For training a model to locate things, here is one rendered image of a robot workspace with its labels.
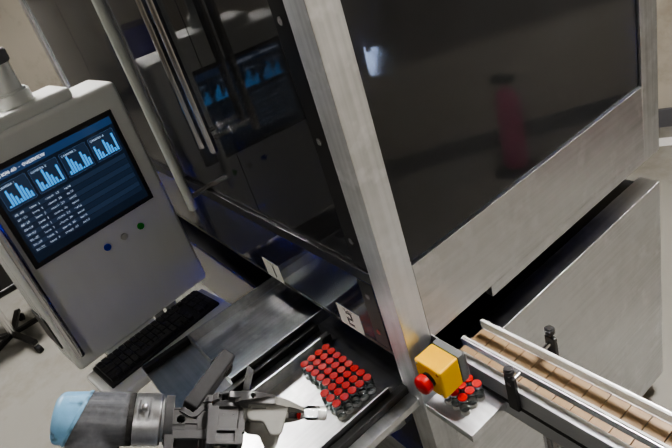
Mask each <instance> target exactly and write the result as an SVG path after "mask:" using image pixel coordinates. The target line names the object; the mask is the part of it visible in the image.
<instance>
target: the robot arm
mask: <svg viewBox="0 0 672 448"><path fill-rule="evenodd" d="M234 358H235V355H234V354H233V353H231V352H230V351H228V350H226V349H223V350H222V351H221V352H220V353H219V355H218V356H217V357H215V358H214V359H213V360H212V362H211V364H210V367H209V368H208V369H207V371H206V372H205V373H204V375H203V376H202V377H201V378H200V380H199V381H198V382H197V384H196V385H195V386H194V388H193V389H192V390H191V392H190V393H189V394H188V396H187V397H186V398H185V400H184V403H183V407H181V408H177V407H175V397H176V395H167V398H165V395H164V394H163V393H133V392H102V391H95V390H91V391H76V392H65V393H63V394H61V396H60V397H59V398H58V399H57V401H56V403H55V406H54V410H53V414H52V418H51V424H50V441H51V443H52V444H53V445H60V446H61V447H64V446H65V448H119V446H158V445H159V442H162V445H163V448H242V444H243V435H244V432H245V433H247V434H251V435H257V436H259V438H260V440H261V442H262V444H263V446H264V447H265V448H275V447H276V446H277V444H278V440H279V436H280V434H281V433H282V431H283V427H284V423H290V422H294V421H298V420H301V419H297V413H304V408H303V407H302V406H300V405H298V404H296V403H294V402H292V401H290V400H287V399H285V398H282V397H278V396H275V395H274V394H269V393H263V392H258V391H225V392H216V393H214V392H215V391H216V390H217V388H218V387H219V385H220V384H221V383H222V381H223V380H224V378H226V377H227V376H228V375H229V374H230V373H231V371H232V368H233V361H234ZM244 408H248V409H247V410H246V411H245V412H244Z"/></svg>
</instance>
